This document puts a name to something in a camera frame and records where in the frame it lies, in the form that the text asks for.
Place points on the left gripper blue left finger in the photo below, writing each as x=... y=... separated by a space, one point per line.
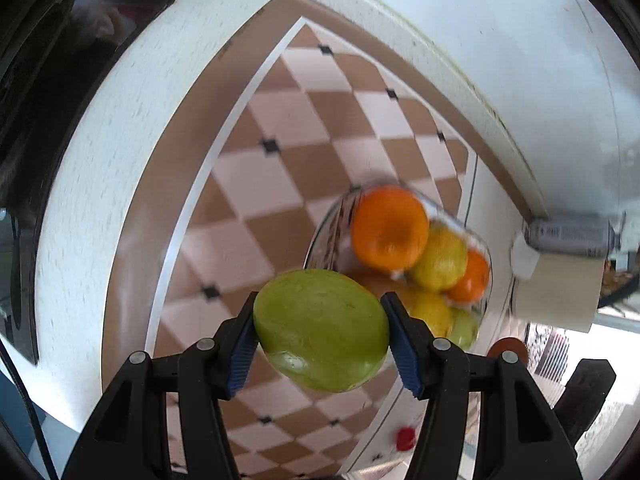
x=126 y=436

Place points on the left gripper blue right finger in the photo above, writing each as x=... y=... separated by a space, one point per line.
x=519 y=436

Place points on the red cherry tomato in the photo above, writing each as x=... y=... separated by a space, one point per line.
x=406 y=439

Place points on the small green apple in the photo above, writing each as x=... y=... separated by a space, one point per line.
x=464 y=328

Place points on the large yellow citrus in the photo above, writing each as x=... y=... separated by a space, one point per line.
x=429 y=307

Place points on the bright orange tangerine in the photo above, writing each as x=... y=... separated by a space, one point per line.
x=471 y=287

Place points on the yellow green citrus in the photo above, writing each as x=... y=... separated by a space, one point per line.
x=443 y=262

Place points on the large green apple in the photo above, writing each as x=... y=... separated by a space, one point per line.
x=321 y=329

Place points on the cream cylindrical utensil holder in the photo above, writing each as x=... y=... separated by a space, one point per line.
x=564 y=292

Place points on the grey spray can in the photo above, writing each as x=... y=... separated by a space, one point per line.
x=586 y=236

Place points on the floral oval ceramic plate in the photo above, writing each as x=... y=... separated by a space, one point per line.
x=331 y=247

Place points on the checkered printed table mat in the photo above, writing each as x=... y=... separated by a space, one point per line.
x=299 y=106

